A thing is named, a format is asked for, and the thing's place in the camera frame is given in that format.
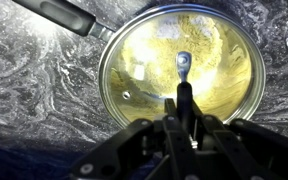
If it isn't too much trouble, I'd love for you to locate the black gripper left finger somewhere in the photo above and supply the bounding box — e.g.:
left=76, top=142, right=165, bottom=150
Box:
left=69, top=98, right=198, bottom=180

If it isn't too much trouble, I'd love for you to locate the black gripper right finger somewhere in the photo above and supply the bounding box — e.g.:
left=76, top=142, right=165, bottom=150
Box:
left=192, top=100, right=288, bottom=180

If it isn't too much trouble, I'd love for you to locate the glass lid with black handle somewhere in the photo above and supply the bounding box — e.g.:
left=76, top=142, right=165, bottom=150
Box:
left=98, top=3, right=267, bottom=130

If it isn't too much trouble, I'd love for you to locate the glass pot lid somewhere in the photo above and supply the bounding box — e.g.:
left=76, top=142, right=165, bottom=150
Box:
left=108, top=13, right=254, bottom=123

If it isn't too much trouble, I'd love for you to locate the grey black utensil handle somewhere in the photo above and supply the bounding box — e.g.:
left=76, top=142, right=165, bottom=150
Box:
left=11, top=0, right=117, bottom=43

